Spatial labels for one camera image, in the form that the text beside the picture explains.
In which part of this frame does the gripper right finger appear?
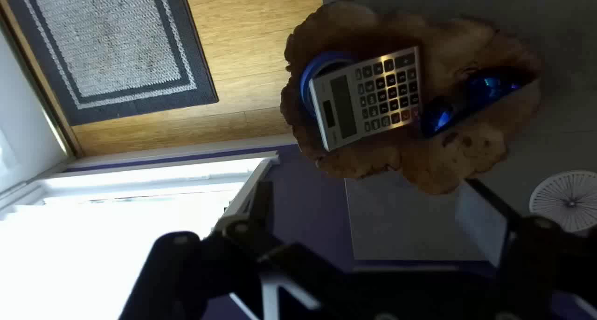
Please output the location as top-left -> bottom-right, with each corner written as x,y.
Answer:
466,179 -> 597,320

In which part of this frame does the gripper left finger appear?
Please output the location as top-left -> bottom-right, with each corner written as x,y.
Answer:
119,180 -> 347,320

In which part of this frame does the brown burl wood bowl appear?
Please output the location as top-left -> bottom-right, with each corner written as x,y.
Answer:
280,0 -> 544,195

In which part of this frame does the shiny blue pen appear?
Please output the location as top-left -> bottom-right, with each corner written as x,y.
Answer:
421,70 -> 533,139

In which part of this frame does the white round slotted disc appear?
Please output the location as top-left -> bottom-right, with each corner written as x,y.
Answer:
529,170 -> 597,235

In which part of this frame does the bright window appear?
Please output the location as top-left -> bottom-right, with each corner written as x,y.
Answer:
0,156 -> 280,320

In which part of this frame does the silver calculator with dark keys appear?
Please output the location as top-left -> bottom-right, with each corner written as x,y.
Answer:
308,46 -> 423,153

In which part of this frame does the grey doormat with dark border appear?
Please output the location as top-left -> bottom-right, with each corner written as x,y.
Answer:
0,0 -> 220,127

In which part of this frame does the blue tape roll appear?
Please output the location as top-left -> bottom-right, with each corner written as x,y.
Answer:
299,51 -> 361,121

